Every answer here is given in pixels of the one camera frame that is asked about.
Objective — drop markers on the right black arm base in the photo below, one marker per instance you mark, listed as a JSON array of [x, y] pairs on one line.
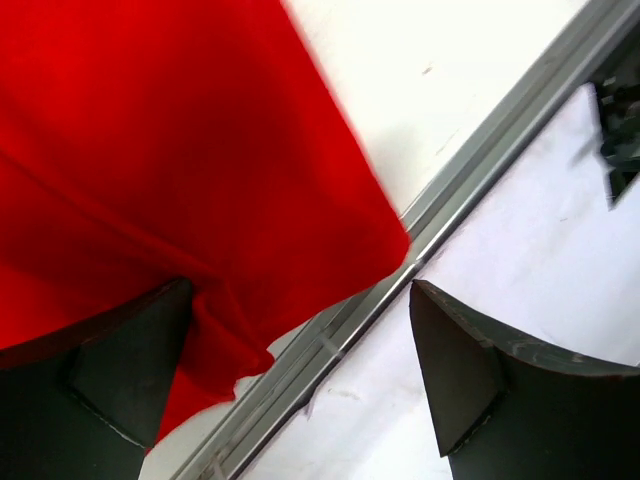
[[617, 100]]

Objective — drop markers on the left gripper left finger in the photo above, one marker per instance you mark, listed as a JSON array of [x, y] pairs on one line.
[[87, 401]]

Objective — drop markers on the red t shirt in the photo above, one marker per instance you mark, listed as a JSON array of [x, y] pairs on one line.
[[147, 140]]

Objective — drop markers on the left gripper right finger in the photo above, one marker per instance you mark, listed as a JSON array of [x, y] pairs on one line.
[[507, 405]]

